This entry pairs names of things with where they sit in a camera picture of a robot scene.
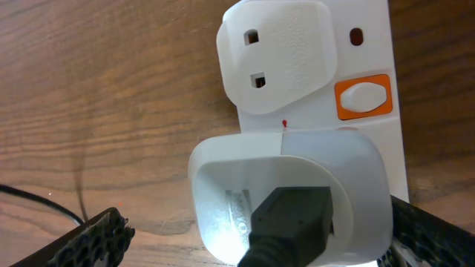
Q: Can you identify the white charger adapter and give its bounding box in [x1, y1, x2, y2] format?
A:
[188, 131, 393, 266]

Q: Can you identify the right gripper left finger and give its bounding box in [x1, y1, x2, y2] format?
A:
[12, 208, 135, 267]

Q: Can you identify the orange socket switch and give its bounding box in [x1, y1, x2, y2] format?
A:
[334, 74, 393, 120]

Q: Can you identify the black charging cable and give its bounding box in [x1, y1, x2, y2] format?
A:
[0, 183, 335, 267]

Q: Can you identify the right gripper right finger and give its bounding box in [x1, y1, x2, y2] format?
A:
[376, 196, 474, 267]

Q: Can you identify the white power strip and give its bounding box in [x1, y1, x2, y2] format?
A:
[216, 0, 409, 200]

